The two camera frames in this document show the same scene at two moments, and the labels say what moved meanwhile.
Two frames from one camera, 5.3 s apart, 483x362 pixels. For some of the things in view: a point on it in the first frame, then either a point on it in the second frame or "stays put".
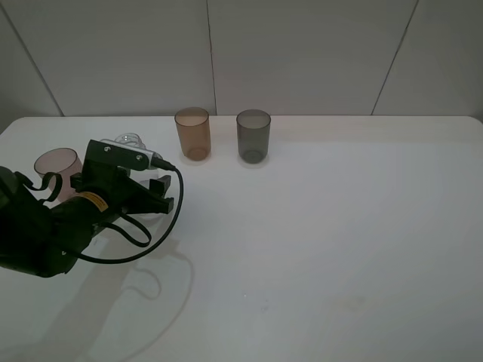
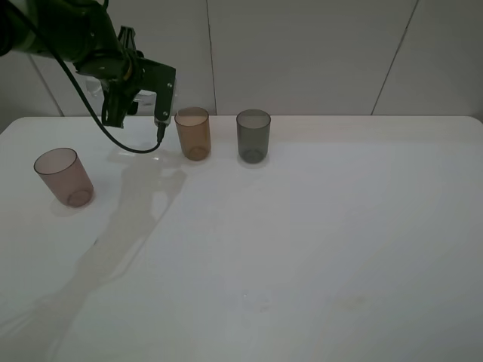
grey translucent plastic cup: x=253 y=135 stays put
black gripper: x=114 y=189 → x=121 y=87
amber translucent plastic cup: x=193 y=126 stays put
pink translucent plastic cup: x=63 y=161 stays put
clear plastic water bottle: x=139 y=176 → x=95 y=87
